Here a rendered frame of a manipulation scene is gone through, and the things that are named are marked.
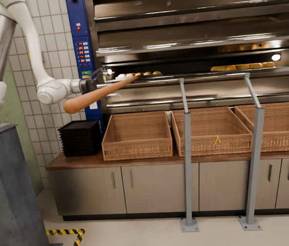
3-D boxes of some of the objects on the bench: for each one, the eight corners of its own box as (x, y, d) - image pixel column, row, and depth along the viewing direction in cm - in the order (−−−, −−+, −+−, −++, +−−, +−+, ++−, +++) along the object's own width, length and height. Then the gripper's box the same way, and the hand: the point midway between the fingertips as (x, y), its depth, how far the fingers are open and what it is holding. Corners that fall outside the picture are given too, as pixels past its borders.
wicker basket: (113, 139, 190) (110, 114, 183) (167, 135, 188) (166, 110, 180) (102, 161, 143) (97, 129, 136) (174, 157, 141) (172, 123, 134)
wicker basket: (171, 136, 186) (170, 110, 179) (226, 132, 184) (227, 105, 176) (178, 157, 140) (177, 123, 132) (253, 153, 137) (256, 118, 129)
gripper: (81, 65, 115) (114, 63, 113) (87, 104, 122) (118, 102, 120) (76, 65, 108) (111, 62, 106) (83, 106, 114) (116, 104, 113)
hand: (113, 83), depth 113 cm, fingers open, 13 cm apart
